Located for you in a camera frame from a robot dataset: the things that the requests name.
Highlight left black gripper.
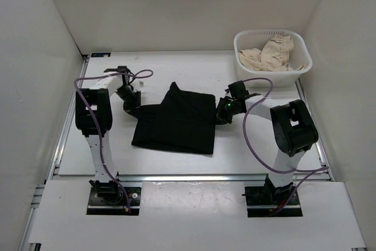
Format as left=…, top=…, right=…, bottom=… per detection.
left=114, top=86, right=142, bottom=121

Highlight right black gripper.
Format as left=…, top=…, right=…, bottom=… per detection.
left=208, top=98, right=241, bottom=126

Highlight black trousers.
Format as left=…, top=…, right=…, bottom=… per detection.
left=129, top=82, right=216, bottom=155

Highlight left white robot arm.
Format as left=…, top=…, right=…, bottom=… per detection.
left=73, top=69, right=140, bottom=207

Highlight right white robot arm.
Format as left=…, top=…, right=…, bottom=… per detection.
left=216, top=81, right=318, bottom=204

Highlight beige trousers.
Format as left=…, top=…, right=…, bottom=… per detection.
left=238, top=34, right=306, bottom=72

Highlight white plastic basket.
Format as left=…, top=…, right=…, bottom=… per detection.
left=233, top=29, right=313, bottom=87

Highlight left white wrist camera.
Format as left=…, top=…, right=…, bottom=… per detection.
left=129, top=79, right=145, bottom=92

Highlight aluminium frame rail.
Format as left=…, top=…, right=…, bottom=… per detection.
left=120, top=174, right=266, bottom=182

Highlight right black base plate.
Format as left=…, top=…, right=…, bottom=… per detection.
left=242, top=186, right=303, bottom=218

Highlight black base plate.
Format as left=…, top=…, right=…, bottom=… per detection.
left=86, top=181, right=142, bottom=216
left=242, top=186, right=303, bottom=218

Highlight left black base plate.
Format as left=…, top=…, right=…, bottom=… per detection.
left=86, top=181, right=142, bottom=216

